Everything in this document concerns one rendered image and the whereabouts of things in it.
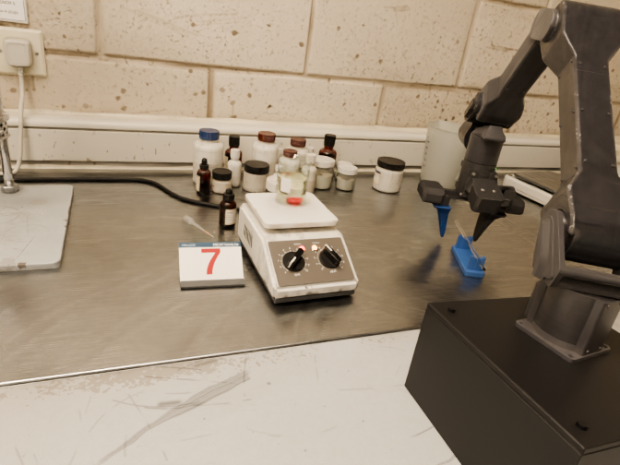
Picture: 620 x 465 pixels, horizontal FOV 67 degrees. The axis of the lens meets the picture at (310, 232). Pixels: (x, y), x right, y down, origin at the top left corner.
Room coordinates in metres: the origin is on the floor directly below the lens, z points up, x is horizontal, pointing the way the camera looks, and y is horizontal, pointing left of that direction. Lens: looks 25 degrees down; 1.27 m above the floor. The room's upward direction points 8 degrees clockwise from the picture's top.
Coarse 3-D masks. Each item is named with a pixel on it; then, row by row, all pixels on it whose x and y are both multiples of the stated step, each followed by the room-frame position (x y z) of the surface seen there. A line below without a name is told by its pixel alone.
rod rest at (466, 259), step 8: (464, 240) 0.79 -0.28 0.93; (456, 248) 0.79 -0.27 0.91; (464, 248) 0.79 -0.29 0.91; (456, 256) 0.77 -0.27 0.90; (464, 256) 0.76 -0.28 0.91; (472, 256) 0.71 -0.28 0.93; (464, 264) 0.73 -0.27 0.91; (472, 264) 0.71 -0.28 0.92; (464, 272) 0.71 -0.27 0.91; (472, 272) 0.71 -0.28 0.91; (480, 272) 0.71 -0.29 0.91
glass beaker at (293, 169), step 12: (288, 156) 0.73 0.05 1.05; (300, 156) 0.73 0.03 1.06; (288, 168) 0.68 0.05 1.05; (300, 168) 0.69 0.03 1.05; (288, 180) 0.68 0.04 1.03; (300, 180) 0.69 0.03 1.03; (276, 192) 0.70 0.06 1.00; (288, 192) 0.68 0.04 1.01; (300, 192) 0.69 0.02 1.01; (288, 204) 0.68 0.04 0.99; (300, 204) 0.69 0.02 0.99
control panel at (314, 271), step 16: (288, 240) 0.61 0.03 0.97; (304, 240) 0.62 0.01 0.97; (320, 240) 0.63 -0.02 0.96; (336, 240) 0.64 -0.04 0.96; (272, 256) 0.58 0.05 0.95; (304, 256) 0.60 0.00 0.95; (288, 272) 0.56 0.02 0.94; (304, 272) 0.57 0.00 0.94; (320, 272) 0.58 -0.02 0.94; (336, 272) 0.59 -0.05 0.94; (352, 272) 0.60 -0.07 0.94
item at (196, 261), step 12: (192, 252) 0.60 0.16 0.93; (204, 252) 0.60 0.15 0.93; (216, 252) 0.61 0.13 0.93; (228, 252) 0.61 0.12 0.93; (192, 264) 0.58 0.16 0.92; (204, 264) 0.59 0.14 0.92; (216, 264) 0.59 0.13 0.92; (228, 264) 0.60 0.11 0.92; (240, 264) 0.61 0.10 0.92; (192, 276) 0.57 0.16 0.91
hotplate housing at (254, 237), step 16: (240, 208) 0.71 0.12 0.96; (240, 224) 0.70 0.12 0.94; (256, 224) 0.64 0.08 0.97; (240, 240) 0.71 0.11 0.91; (256, 240) 0.62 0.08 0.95; (272, 240) 0.60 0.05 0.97; (256, 256) 0.61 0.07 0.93; (272, 272) 0.56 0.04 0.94; (272, 288) 0.54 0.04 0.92; (288, 288) 0.55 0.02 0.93; (304, 288) 0.56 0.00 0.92; (320, 288) 0.56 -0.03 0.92; (336, 288) 0.58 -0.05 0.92; (352, 288) 0.59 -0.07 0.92
